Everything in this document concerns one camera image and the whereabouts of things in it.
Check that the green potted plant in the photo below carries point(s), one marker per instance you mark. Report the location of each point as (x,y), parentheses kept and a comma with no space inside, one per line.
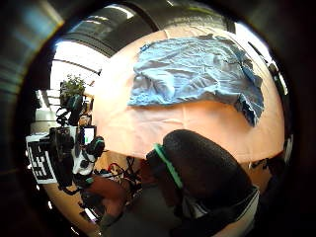
(73,85)

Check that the white marker cube left glove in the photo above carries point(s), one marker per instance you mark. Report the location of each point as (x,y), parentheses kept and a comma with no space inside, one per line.
(41,158)

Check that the peach tablecloth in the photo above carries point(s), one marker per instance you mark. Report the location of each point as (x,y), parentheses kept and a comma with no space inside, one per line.
(148,128)

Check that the the person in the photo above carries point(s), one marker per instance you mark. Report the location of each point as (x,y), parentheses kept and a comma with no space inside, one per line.
(144,210)

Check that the blue cloth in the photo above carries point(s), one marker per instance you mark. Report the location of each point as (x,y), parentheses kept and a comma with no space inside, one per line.
(194,72)

